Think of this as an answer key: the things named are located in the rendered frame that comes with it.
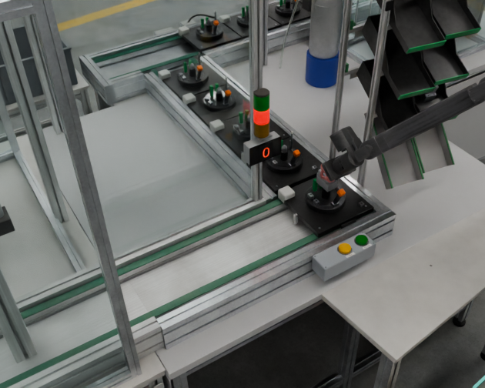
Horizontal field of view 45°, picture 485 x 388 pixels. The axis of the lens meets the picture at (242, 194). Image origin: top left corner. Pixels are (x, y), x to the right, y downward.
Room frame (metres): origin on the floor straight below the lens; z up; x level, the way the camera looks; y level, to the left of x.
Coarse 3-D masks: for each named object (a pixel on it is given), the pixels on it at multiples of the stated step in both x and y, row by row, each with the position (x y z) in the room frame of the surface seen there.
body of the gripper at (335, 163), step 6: (324, 162) 1.48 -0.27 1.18; (330, 162) 1.49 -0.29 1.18; (336, 162) 1.47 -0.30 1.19; (324, 168) 1.48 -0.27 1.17; (330, 168) 1.47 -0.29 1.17; (336, 168) 1.46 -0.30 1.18; (342, 168) 1.44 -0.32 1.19; (330, 174) 1.46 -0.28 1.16; (336, 174) 1.46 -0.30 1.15; (342, 174) 1.46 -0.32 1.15; (330, 180) 1.45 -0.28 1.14
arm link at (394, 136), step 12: (480, 84) 1.32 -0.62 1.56; (456, 96) 1.36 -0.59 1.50; (468, 96) 1.34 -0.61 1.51; (480, 96) 1.31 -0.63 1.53; (432, 108) 1.38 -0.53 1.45; (444, 108) 1.36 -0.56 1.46; (456, 108) 1.35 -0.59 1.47; (468, 108) 1.34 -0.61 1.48; (408, 120) 1.40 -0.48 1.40; (420, 120) 1.38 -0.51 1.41; (432, 120) 1.36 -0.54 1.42; (444, 120) 1.35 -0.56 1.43; (384, 132) 1.41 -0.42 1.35; (396, 132) 1.40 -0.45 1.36; (408, 132) 1.38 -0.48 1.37; (420, 132) 1.37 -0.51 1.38; (372, 144) 1.41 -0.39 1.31; (384, 144) 1.39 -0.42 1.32; (396, 144) 1.38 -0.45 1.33; (372, 156) 1.39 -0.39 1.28
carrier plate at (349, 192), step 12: (312, 180) 1.65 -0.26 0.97; (300, 192) 1.58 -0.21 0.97; (348, 192) 1.57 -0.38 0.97; (288, 204) 1.52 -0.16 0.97; (300, 204) 1.52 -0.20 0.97; (348, 204) 1.51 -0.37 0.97; (300, 216) 1.46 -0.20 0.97; (312, 216) 1.46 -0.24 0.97; (324, 216) 1.45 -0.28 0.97; (336, 216) 1.45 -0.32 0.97; (348, 216) 1.45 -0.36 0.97; (360, 216) 1.47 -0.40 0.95; (312, 228) 1.40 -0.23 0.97; (324, 228) 1.40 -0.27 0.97; (336, 228) 1.41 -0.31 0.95
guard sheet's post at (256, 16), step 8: (256, 0) 1.56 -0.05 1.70; (256, 8) 1.56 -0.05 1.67; (256, 16) 1.56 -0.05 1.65; (256, 24) 1.56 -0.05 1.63; (256, 32) 1.56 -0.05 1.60; (256, 40) 1.56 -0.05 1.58; (256, 48) 1.55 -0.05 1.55; (256, 56) 1.55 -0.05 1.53; (256, 64) 1.55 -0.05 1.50; (256, 72) 1.55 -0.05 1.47; (256, 80) 1.55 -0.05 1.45; (256, 88) 1.55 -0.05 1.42; (256, 168) 1.55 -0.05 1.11; (256, 176) 1.55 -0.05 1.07; (256, 184) 1.55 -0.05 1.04; (256, 192) 1.55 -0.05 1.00; (256, 200) 1.55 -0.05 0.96
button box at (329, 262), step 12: (348, 240) 1.35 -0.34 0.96; (372, 240) 1.35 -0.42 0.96; (324, 252) 1.30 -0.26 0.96; (336, 252) 1.30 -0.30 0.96; (360, 252) 1.30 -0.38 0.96; (372, 252) 1.33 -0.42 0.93; (312, 264) 1.28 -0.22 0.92; (324, 264) 1.25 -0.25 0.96; (336, 264) 1.25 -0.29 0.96; (348, 264) 1.27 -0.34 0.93; (324, 276) 1.23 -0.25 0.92
